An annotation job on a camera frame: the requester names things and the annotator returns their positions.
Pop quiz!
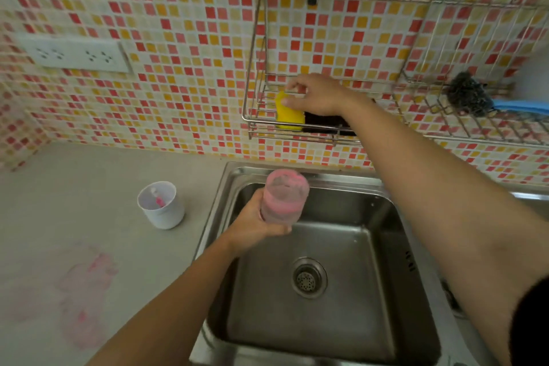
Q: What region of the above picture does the steel wool scrubber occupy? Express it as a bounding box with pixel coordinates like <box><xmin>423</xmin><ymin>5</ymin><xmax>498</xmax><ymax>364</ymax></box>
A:
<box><xmin>446</xmin><ymin>71</ymin><xmax>495</xmax><ymax>118</ymax></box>

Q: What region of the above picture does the sink drain strainer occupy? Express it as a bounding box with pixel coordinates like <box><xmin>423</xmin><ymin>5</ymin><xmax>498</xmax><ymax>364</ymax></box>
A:
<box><xmin>291</xmin><ymin>257</ymin><xmax>328</xmax><ymax>299</ymax></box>

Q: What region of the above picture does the white plastic cup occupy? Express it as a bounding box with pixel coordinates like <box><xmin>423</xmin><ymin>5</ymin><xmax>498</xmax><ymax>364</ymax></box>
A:
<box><xmin>137</xmin><ymin>181</ymin><xmax>186</xmax><ymax>230</ymax></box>

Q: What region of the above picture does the person's right forearm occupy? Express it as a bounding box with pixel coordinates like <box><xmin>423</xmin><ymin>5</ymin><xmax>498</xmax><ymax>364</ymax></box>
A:
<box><xmin>341</xmin><ymin>93</ymin><xmax>549</xmax><ymax>366</ymax></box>

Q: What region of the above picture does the blue cloth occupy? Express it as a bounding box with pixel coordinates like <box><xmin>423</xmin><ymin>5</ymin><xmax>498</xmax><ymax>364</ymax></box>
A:
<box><xmin>491</xmin><ymin>98</ymin><xmax>549</xmax><ymax>117</ymax></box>

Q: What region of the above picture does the person's left forearm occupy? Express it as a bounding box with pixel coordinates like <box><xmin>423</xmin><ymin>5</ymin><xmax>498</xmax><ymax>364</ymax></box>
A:
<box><xmin>86</xmin><ymin>236</ymin><xmax>241</xmax><ymax>366</ymax></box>

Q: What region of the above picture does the white bottle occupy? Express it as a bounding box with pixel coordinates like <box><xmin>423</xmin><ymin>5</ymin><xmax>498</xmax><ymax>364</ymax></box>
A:
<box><xmin>515</xmin><ymin>42</ymin><xmax>549</xmax><ymax>105</ymax></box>

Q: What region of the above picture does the metal wire wall rack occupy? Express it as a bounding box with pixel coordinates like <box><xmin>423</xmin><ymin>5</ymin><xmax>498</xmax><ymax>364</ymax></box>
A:
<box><xmin>241</xmin><ymin>0</ymin><xmax>549</xmax><ymax>150</ymax></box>

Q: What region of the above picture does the pink stained glass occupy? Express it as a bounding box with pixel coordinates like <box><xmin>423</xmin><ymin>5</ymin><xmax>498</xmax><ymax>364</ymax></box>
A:
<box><xmin>260</xmin><ymin>169</ymin><xmax>310</xmax><ymax>227</ymax></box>

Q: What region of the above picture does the stainless steel sink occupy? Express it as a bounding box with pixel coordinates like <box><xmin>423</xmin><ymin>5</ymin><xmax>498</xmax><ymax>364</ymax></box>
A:
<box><xmin>189</xmin><ymin>161</ymin><xmax>549</xmax><ymax>366</ymax></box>

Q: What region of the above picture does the person's left hand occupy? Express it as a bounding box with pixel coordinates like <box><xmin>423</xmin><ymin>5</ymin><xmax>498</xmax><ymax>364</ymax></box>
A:
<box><xmin>224</xmin><ymin>188</ymin><xmax>293</xmax><ymax>258</ymax></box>

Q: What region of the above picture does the black sleeve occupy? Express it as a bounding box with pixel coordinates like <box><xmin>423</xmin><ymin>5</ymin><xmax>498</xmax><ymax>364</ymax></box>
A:
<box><xmin>508</xmin><ymin>276</ymin><xmax>549</xmax><ymax>366</ymax></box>

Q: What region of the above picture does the yellow dish sponge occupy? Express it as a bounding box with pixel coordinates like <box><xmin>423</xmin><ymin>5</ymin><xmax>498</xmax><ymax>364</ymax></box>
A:
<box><xmin>275</xmin><ymin>91</ymin><xmax>306</xmax><ymax>131</ymax></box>

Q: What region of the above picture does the white wall power outlet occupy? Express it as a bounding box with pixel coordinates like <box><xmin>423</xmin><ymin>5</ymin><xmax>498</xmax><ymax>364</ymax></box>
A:
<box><xmin>18</xmin><ymin>35</ymin><xmax>133</xmax><ymax>74</ymax></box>

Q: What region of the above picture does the person's right hand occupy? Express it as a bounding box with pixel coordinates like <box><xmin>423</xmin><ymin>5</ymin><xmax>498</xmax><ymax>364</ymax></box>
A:
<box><xmin>281</xmin><ymin>73</ymin><xmax>360</xmax><ymax>118</ymax></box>

